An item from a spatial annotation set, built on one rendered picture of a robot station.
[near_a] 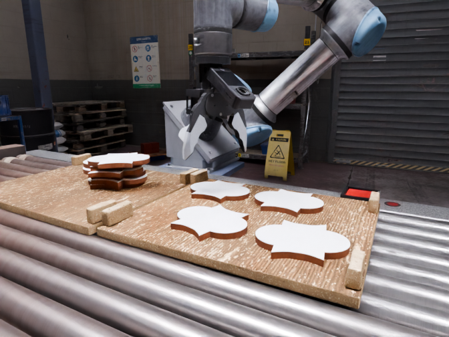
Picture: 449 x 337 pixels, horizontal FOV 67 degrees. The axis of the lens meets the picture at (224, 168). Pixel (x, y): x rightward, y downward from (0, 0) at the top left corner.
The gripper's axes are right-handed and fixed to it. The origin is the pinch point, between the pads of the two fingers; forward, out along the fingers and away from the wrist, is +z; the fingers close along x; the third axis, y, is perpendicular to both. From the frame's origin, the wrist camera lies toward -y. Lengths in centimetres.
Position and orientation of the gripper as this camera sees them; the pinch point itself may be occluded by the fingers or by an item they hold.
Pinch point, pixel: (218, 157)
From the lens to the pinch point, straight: 70.6
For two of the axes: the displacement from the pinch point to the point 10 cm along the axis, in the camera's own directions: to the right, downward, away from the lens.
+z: -0.1, 9.7, 2.5
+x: -8.2, 1.3, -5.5
